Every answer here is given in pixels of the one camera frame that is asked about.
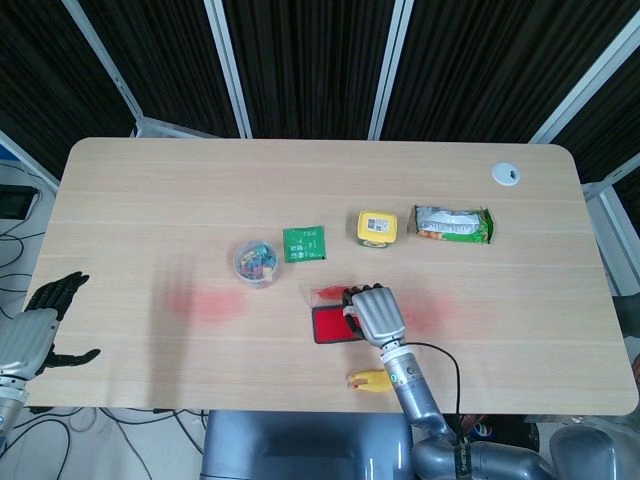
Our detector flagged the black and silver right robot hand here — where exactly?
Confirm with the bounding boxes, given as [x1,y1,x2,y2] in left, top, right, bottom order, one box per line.
[341,282,407,350]

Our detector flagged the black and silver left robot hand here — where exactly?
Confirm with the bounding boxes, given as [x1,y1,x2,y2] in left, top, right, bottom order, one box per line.
[0,271,102,382]

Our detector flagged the red ink pad clear lid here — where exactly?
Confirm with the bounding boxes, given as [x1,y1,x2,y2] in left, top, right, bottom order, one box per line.
[301,283,370,346]

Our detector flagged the yellow rubber chicken toy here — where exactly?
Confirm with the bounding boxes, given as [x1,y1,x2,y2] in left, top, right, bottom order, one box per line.
[346,368,393,394]

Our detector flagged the yellow lidded jar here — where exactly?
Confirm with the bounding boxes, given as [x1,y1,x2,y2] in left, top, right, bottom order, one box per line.
[355,210,400,250]

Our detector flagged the green tea sachet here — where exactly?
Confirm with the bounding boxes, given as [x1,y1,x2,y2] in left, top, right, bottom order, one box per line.
[282,225,328,264]

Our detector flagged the green silver snack packet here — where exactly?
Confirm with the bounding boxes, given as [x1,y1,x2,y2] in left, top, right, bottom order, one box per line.
[410,203,496,246]

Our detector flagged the black box device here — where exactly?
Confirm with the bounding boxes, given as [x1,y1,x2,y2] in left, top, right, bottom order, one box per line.
[0,184,42,220]

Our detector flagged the clear round tub of clips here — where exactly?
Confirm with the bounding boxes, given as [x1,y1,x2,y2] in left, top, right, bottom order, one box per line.
[232,239,282,290]

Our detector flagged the grey robot torso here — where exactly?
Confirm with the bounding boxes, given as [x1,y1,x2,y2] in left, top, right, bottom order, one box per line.
[199,410,417,480]

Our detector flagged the black floor cables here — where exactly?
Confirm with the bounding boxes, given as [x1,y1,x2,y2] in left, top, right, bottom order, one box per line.
[0,219,207,480]

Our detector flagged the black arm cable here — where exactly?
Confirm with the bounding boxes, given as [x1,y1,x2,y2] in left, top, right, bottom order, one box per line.
[403,341,464,444]

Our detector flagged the white round cable grommet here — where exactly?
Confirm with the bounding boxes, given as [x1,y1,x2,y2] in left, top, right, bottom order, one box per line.
[490,161,523,187]

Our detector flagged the white aluminium partition post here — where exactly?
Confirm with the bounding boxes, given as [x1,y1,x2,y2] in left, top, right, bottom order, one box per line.
[201,0,253,140]
[368,0,415,141]
[60,0,146,139]
[528,19,640,145]

